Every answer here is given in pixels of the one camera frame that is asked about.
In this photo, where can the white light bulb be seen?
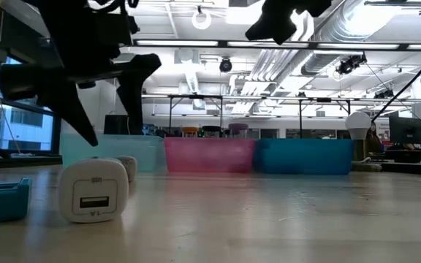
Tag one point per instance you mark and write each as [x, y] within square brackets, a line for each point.
[357, 124]

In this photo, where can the teal digital clock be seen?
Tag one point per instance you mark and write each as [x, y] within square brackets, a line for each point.
[2, 201]

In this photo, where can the black box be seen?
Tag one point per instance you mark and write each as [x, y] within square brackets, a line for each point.
[113, 125]

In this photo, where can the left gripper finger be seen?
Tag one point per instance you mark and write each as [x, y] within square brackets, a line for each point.
[135, 91]
[57, 98]

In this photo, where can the pink translucent plastic bin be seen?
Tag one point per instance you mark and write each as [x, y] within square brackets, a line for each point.
[210, 155]

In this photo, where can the small green white-capped hourglass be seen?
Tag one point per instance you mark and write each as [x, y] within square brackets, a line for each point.
[130, 168]

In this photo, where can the white ceiling pipes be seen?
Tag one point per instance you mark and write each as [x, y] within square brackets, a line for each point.
[265, 65]

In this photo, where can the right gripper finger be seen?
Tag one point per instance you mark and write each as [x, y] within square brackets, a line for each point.
[280, 22]

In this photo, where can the blue plastic bin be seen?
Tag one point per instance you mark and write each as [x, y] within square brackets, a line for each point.
[305, 157]

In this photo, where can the silver air duct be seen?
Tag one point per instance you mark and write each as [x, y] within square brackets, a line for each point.
[342, 22]

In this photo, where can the black ceiling spotlight cluster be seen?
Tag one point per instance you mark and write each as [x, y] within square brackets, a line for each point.
[384, 94]
[349, 65]

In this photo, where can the long ceiling light strip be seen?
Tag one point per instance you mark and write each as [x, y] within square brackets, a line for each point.
[177, 43]

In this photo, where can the large black-framed window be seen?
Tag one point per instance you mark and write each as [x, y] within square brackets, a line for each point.
[24, 124]

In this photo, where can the brown bulb socket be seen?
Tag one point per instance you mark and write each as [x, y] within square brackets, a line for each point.
[361, 149]

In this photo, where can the mauve-capped hourglass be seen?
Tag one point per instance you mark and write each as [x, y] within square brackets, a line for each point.
[238, 127]

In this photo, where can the green translucent plastic bin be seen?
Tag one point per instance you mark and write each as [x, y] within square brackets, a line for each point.
[144, 153]

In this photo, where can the white USB charger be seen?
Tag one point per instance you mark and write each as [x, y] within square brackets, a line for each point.
[93, 190]

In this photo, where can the person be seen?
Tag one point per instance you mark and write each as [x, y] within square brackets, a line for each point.
[374, 139]

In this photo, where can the black computer monitor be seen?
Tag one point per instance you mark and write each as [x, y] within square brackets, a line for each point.
[406, 129]

